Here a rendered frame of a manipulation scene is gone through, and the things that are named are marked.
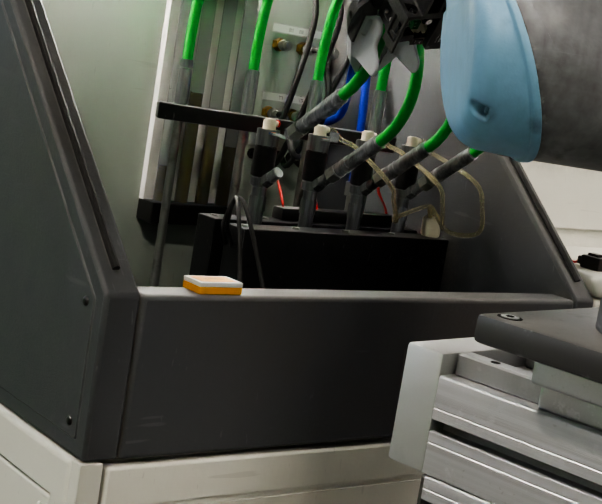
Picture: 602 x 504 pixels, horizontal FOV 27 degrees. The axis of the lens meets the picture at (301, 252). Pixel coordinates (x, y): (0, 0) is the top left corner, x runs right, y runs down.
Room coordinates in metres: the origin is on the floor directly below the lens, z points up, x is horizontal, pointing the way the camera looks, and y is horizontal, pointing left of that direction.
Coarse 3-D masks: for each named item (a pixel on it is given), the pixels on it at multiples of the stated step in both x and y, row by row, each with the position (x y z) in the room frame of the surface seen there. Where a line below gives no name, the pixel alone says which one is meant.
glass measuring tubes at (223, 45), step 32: (192, 0) 1.72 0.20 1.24; (224, 0) 1.78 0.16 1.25; (256, 0) 1.79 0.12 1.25; (224, 32) 1.77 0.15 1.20; (160, 64) 1.73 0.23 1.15; (224, 64) 1.77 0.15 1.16; (160, 96) 1.73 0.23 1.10; (192, 96) 1.75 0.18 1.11; (224, 96) 1.80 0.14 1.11; (160, 128) 1.74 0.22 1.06; (192, 128) 1.75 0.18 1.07; (224, 128) 1.80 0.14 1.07; (160, 160) 1.72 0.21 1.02; (192, 160) 1.75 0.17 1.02; (224, 160) 1.79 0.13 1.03; (160, 192) 1.72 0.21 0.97; (192, 192) 1.78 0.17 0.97; (224, 192) 1.79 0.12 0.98; (192, 224) 1.75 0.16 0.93
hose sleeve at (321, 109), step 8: (328, 96) 1.43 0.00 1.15; (336, 96) 1.41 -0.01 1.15; (320, 104) 1.43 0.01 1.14; (328, 104) 1.42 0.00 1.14; (336, 104) 1.42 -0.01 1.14; (312, 112) 1.44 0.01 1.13; (320, 112) 1.43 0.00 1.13; (328, 112) 1.43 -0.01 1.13; (304, 120) 1.45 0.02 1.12; (312, 120) 1.45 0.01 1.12; (320, 120) 1.44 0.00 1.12; (304, 128) 1.46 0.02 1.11; (312, 128) 1.46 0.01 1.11
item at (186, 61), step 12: (192, 12) 1.66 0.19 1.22; (192, 24) 1.66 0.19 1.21; (192, 36) 1.67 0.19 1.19; (192, 48) 1.67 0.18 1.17; (180, 60) 1.67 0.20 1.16; (192, 60) 1.67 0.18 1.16; (360, 72) 1.39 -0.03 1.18; (348, 84) 1.40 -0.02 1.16; (360, 84) 1.40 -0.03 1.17; (348, 96) 1.41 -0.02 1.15
